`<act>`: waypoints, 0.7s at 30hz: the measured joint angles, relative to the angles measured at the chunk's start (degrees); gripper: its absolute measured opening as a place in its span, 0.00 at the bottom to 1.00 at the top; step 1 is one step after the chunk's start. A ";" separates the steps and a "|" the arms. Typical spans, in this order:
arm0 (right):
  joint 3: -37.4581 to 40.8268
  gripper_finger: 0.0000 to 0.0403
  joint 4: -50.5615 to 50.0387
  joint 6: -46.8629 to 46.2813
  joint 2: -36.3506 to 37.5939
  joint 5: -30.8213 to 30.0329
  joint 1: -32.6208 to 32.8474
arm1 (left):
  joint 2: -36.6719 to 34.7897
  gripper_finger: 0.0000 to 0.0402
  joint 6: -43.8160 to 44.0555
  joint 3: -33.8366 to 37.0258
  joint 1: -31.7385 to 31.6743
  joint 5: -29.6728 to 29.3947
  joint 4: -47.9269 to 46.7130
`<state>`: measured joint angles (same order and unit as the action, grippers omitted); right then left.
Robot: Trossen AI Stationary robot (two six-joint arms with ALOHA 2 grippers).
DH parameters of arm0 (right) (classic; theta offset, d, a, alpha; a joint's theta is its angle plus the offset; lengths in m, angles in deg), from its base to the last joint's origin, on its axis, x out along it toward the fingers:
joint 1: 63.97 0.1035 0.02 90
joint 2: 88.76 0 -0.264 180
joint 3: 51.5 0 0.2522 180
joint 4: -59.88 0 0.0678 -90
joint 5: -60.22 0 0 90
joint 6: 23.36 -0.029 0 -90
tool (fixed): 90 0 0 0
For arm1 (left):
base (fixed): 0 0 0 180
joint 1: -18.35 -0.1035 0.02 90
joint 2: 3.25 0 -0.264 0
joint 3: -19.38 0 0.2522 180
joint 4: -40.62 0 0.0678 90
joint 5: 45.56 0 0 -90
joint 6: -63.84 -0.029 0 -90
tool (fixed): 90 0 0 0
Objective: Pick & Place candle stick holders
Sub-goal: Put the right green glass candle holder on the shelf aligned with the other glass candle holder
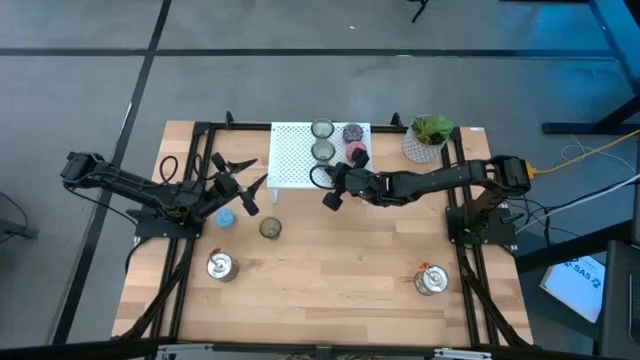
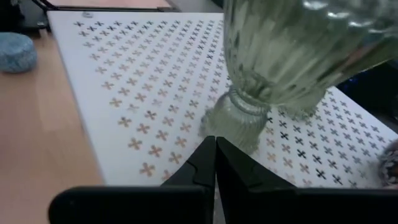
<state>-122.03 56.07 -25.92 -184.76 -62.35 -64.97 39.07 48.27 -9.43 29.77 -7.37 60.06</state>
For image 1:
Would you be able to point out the yellow power plug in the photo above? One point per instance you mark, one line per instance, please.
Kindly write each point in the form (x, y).
(533, 171)

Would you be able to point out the blue patterned candle holder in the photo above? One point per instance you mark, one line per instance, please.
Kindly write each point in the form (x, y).
(225, 218)

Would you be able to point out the black cabinet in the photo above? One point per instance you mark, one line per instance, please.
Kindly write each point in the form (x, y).
(622, 300)

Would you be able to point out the silver candle tin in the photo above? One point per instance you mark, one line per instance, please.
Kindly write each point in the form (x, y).
(431, 280)
(222, 266)

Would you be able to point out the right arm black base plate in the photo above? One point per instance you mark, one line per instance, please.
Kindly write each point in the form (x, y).
(500, 232)

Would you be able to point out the green glass candle holder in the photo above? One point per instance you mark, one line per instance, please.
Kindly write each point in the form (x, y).
(270, 227)
(322, 150)
(322, 128)

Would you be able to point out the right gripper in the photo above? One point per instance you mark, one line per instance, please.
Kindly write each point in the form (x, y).
(355, 182)

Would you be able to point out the black tripod leg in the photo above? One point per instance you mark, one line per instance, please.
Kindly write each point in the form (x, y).
(419, 11)

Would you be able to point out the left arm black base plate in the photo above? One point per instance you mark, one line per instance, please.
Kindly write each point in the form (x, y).
(150, 231)

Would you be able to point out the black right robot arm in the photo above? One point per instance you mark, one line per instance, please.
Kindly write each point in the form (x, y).
(450, 175)

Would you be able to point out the dark desk leg bar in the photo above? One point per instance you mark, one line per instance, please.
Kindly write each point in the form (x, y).
(575, 247)

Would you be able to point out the gray equipment foot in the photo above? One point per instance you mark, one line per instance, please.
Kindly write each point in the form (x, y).
(15, 231)

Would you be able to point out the black aluminium table frame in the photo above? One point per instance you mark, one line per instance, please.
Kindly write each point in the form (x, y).
(240, 126)

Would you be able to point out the dark desk with black foot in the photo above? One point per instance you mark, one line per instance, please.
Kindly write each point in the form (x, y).
(620, 50)

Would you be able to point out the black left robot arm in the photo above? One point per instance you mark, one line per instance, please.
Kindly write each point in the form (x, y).
(130, 182)

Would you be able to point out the pink patterned candle holder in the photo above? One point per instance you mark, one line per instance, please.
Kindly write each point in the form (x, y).
(351, 147)

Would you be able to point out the black rig crossbar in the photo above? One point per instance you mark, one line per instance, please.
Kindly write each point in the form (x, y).
(100, 350)

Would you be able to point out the orange paper tag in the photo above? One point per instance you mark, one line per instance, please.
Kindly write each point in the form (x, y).
(215, 251)
(425, 265)

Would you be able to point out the silver metal bracket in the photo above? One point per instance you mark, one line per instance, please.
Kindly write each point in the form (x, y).
(462, 354)
(185, 350)

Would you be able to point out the white perforated metal shelf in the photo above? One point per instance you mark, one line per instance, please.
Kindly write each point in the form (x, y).
(292, 160)

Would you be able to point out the white printed sign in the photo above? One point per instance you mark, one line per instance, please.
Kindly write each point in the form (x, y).
(575, 287)

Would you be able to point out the potted succulent patterned pot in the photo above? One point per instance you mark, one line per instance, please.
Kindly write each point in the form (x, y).
(425, 147)

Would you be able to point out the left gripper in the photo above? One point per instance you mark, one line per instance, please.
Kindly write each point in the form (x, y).
(227, 184)

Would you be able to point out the purple patterned candle holder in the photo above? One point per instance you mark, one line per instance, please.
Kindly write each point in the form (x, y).
(353, 133)

